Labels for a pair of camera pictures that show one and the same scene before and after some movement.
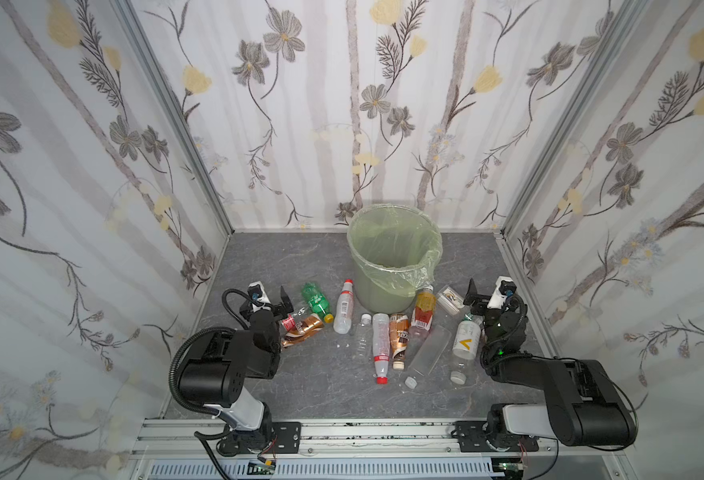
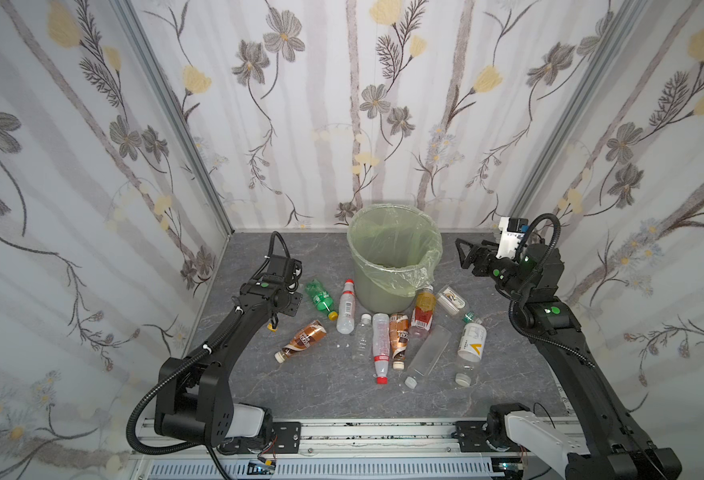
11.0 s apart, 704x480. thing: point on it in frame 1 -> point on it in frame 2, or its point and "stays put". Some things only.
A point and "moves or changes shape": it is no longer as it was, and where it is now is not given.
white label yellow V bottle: [466, 349] moves or changes shape
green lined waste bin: [395, 250] stays put
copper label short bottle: [450, 300] stays put
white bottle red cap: [345, 309] stays put
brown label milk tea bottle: [399, 334] stays put
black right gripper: [481, 303] -> [475, 258]
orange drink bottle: [423, 311] stays put
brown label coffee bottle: [313, 324] moves or changes shape
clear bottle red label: [381, 346] stays put
